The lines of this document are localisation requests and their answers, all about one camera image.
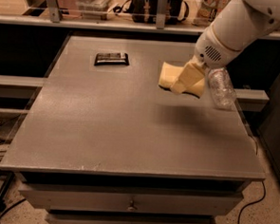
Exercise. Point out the black backpack on shelf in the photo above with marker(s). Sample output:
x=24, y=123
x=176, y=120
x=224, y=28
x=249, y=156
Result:
x=146, y=11

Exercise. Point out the printed snack bag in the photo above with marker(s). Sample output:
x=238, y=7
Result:
x=207, y=11

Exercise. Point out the grey drawer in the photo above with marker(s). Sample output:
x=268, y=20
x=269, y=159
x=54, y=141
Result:
x=116, y=200
x=111, y=218

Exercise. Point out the clear plastic water bottle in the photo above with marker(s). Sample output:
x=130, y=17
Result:
x=221, y=88

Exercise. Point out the clear plastic container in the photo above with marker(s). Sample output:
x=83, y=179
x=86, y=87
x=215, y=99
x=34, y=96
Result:
x=94, y=9

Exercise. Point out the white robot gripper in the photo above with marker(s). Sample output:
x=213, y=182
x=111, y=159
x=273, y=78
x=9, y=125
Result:
x=214, y=51

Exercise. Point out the yellow wavy sponge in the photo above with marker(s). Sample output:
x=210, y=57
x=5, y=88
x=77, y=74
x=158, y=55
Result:
x=167, y=75

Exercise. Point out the grey upper drawer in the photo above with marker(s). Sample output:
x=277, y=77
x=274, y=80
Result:
x=116, y=200

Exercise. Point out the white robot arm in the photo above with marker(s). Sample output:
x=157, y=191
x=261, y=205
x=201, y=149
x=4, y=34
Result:
x=239, y=24

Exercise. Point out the grey lower drawer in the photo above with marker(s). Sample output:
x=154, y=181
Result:
x=111, y=218

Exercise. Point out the grey metal shelf rail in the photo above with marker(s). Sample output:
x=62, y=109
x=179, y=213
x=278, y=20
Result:
x=17, y=12

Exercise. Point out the black rxbar chocolate bar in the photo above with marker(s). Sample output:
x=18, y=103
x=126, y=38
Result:
x=114, y=58

